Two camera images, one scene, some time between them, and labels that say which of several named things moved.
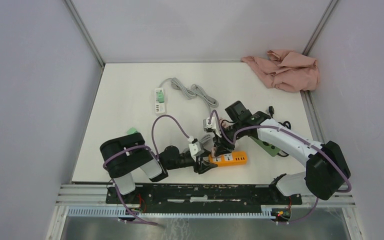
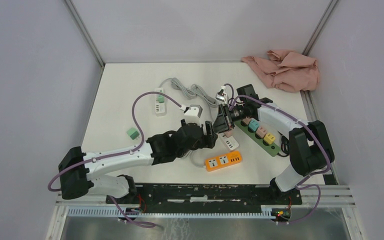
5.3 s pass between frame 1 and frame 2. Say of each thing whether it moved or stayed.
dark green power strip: stayed
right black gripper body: moved
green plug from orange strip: stayed
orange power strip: moved
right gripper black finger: moved
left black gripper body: moved
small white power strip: stayed
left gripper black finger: moved
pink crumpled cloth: stayed
